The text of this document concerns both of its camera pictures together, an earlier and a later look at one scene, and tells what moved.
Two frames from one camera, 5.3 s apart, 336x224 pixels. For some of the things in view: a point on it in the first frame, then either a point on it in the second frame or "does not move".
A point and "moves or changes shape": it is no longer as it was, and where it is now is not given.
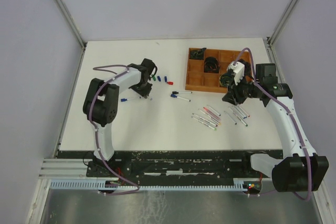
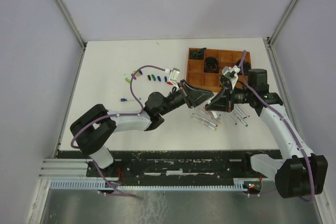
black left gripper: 146,93 → 187,89
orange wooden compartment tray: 203,75 does not move
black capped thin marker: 231,117 does not move
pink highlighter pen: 209,112 moves or changes shape
